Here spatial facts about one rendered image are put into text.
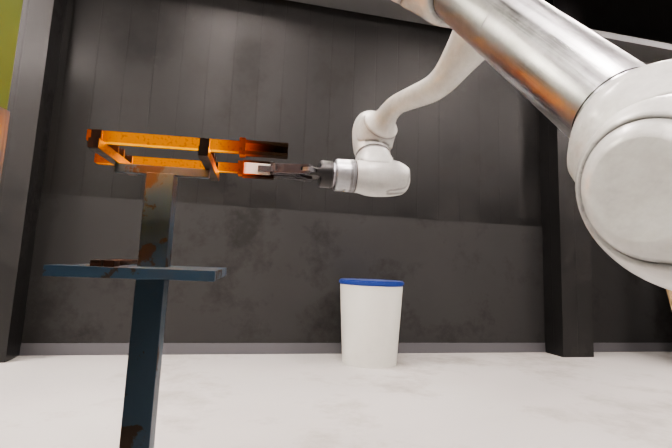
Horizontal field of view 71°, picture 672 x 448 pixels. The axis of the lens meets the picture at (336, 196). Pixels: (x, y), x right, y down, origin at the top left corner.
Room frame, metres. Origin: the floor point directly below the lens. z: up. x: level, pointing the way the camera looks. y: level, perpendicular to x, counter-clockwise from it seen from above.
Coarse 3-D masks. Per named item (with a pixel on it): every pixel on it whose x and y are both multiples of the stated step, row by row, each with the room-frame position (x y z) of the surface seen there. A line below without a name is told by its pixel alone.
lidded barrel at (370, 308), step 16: (352, 288) 3.33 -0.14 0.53; (368, 288) 3.28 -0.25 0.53; (384, 288) 3.29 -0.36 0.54; (400, 288) 3.39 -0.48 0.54; (352, 304) 3.34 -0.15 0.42; (368, 304) 3.29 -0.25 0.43; (384, 304) 3.30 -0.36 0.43; (400, 304) 3.42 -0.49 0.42; (352, 320) 3.34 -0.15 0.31; (368, 320) 3.29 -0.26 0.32; (384, 320) 3.31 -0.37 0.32; (352, 336) 3.35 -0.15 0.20; (368, 336) 3.30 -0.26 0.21; (384, 336) 3.32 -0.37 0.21; (352, 352) 3.35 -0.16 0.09; (368, 352) 3.31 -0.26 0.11; (384, 352) 3.33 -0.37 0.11
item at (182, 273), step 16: (48, 272) 0.86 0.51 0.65; (64, 272) 0.86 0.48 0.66; (80, 272) 0.86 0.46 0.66; (96, 272) 0.87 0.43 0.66; (112, 272) 0.87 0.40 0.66; (128, 272) 0.88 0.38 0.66; (144, 272) 0.88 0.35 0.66; (160, 272) 0.89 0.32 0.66; (176, 272) 0.89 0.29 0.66; (192, 272) 0.90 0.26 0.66; (208, 272) 0.90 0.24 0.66; (224, 272) 1.20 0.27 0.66
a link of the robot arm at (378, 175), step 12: (372, 144) 1.27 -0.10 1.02; (360, 156) 1.26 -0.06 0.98; (372, 156) 1.24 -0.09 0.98; (384, 156) 1.25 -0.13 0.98; (360, 168) 1.22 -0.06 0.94; (372, 168) 1.22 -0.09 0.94; (384, 168) 1.22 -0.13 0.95; (396, 168) 1.23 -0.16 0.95; (408, 168) 1.26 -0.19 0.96; (360, 180) 1.22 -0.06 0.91; (372, 180) 1.22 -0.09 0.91; (384, 180) 1.22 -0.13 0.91; (396, 180) 1.23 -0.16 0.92; (408, 180) 1.25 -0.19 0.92; (360, 192) 1.25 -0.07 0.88; (372, 192) 1.25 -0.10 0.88; (384, 192) 1.25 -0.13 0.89; (396, 192) 1.26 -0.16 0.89
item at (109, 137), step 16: (112, 144) 0.96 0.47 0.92; (128, 144) 0.95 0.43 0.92; (144, 144) 0.95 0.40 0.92; (160, 144) 0.95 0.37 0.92; (176, 144) 0.95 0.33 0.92; (192, 144) 0.96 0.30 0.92; (224, 144) 0.97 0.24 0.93; (240, 144) 0.96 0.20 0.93; (256, 144) 0.98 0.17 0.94; (272, 144) 0.98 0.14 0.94
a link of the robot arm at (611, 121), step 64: (448, 0) 0.65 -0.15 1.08; (512, 0) 0.56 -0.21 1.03; (512, 64) 0.54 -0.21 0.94; (576, 64) 0.46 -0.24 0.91; (640, 64) 0.44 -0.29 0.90; (576, 128) 0.43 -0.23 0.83; (640, 128) 0.33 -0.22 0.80; (576, 192) 0.39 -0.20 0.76; (640, 192) 0.33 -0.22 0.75; (640, 256) 0.35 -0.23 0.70
